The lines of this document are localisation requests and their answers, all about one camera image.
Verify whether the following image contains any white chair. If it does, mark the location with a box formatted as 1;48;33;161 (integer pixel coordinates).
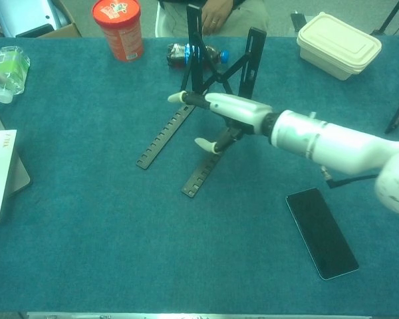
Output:
155;3;174;38

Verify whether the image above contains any brown cardboard box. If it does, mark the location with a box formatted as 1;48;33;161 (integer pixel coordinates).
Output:
0;0;83;39

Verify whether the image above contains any cola bottle blue label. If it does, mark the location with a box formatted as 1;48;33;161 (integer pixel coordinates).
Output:
166;42;230;69

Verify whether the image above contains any blue table cloth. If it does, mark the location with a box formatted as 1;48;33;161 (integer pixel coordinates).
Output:
0;36;399;315

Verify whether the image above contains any orange red snack canister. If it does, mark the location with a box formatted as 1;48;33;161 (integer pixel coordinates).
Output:
92;0;144;62

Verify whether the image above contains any black folding laptop stand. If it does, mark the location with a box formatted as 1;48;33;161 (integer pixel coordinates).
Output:
134;4;267;200

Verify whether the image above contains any black tripod leg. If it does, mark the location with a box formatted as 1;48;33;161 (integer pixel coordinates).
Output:
372;0;399;36

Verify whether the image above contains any person in khaki clothes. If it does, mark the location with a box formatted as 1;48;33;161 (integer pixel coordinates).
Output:
159;0;269;38

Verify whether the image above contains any clear bottle green label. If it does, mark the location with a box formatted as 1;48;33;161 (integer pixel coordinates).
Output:
0;46;31;104

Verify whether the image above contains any small black phone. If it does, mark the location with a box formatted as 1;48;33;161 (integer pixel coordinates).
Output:
290;11;307;33

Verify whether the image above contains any silver aluminium rail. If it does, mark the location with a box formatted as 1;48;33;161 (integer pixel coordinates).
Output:
25;311;373;319

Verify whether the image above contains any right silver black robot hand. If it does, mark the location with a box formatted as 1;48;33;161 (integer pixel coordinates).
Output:
167;90;274;154

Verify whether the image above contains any beige lidded food container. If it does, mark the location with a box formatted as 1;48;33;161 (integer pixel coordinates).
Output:
296;11;383;82

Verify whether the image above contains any black smartphone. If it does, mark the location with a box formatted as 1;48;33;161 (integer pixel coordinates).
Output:
285;187;360;282

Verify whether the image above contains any white blue plastic item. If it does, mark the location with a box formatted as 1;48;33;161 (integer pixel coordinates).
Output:
0;0;72;38

